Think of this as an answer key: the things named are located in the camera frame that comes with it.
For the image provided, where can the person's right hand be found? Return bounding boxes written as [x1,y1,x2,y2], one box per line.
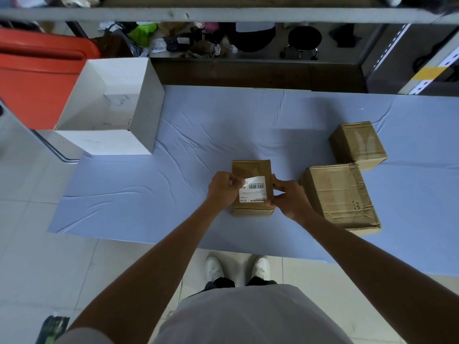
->
[265,174,317,226]

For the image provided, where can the person's left hand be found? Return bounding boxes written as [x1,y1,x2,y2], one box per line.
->
[206,171,247,214]

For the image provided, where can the white barcode label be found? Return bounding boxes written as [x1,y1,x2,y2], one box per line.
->
[239,176,267,204]

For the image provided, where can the medium brown cardboard box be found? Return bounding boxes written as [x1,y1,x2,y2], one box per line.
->
[231,160,276,217]

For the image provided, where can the large cardboard box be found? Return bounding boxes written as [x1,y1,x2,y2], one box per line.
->
[300,163,382,236]

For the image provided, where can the small brown cardboard box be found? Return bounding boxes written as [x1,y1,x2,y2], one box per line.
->
[328,121,388,172]

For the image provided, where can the white bin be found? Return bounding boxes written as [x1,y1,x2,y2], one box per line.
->
[54,57,165,156]

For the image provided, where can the person's right forearm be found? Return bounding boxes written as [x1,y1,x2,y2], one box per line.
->
[301,213,459,344]

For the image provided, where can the person's left forearm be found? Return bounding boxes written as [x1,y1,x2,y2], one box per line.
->
[68,204,230,344]

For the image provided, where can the person's right white shoe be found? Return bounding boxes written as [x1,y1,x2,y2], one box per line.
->
[251,257,271,280]

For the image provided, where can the person's white shoe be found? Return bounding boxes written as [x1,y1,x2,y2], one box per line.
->
[204,256,226,282]
[251,257,271,280]

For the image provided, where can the person's left white shoe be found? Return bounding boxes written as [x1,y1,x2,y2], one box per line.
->
[204,256,226,282]

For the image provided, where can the person's dark trousers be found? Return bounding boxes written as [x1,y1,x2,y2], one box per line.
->
[193,276,277,298]

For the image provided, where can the person's white shirt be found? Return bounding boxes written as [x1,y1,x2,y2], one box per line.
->
[54,284,354,344]

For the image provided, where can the blue table cloth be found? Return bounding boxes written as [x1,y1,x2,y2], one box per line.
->
[47,85,459,276]

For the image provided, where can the black rolling stool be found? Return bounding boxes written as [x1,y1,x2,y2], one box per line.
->
[279,26,322,61]

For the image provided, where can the long gray shelf board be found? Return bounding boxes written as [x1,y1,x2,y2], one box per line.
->
[0,0,459,25]

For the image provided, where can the bright green bag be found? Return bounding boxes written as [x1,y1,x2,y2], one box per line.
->
[127,21,158,47]

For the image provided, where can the yellow tape strip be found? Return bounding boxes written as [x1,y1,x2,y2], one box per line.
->
[411,66,449,81]

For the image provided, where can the red plastic chair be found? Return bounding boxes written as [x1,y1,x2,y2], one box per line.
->
[0,27,101,130]

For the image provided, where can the dark green bag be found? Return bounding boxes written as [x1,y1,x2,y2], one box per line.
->
[35,315,71,344]

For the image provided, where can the white perforated shelf post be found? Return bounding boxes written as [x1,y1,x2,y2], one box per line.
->
[398,32,459,96]
[372,23,411,70]

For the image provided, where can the black wire stand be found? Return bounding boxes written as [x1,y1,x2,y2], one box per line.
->
[412,39,459,83]

